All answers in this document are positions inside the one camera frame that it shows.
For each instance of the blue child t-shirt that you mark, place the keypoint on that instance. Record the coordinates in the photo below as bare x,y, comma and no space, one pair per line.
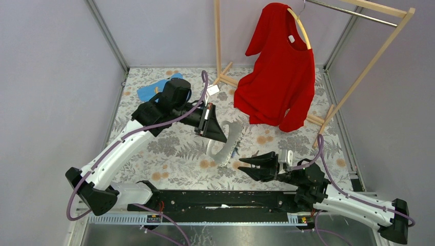
146,93

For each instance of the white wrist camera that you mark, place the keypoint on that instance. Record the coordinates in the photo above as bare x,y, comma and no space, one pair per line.
285,159
211,90

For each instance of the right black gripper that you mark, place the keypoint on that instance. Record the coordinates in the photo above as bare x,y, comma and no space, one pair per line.
269,168

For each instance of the red long sleeve shirt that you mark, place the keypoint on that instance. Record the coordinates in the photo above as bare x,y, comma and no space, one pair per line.
280,89

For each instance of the floral patterned table mat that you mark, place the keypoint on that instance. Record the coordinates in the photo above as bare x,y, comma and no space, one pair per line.
177,158

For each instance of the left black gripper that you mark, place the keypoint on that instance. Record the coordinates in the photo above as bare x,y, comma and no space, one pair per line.
209,126

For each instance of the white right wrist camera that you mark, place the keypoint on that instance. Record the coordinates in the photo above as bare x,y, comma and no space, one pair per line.
285,159

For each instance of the wooden clothes hanger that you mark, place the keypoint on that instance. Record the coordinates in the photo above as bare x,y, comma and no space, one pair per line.
297,20

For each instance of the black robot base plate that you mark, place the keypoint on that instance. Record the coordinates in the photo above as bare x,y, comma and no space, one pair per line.
219,206

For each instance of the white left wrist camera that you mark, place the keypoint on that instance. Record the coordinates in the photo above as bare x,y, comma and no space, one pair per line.
211,90

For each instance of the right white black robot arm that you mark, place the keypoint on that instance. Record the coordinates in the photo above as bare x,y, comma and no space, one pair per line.
389,218

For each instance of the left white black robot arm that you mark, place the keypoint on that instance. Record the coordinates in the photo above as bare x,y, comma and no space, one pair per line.
93,183

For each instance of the wooden clothes rack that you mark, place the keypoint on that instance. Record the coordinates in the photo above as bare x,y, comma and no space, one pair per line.
360,6

